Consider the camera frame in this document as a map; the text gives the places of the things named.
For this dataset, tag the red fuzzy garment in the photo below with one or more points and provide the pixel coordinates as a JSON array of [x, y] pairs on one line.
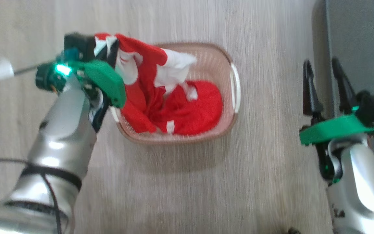
[[196, 110]]

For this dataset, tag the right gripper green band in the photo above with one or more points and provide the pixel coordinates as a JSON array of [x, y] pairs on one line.
[[336, 130]]

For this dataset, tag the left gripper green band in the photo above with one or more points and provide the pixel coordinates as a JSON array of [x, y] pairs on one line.
[[104, 79]]

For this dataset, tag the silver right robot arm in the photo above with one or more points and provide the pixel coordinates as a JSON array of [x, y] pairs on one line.
[[359, 182]]

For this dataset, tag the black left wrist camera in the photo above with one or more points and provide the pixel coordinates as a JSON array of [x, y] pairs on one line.
[[78, 44]]

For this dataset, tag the white tape tag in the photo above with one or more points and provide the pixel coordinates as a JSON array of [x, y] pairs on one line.
[[3, 69]]

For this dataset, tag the perforated plastic laundry basket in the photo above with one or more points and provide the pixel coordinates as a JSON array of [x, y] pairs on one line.
[[214, 63]]

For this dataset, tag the red and white shirt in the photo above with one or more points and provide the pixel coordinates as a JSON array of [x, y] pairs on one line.
[[143, 65]]

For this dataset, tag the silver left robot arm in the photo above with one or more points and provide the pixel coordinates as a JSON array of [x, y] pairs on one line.
[[60, 136]]

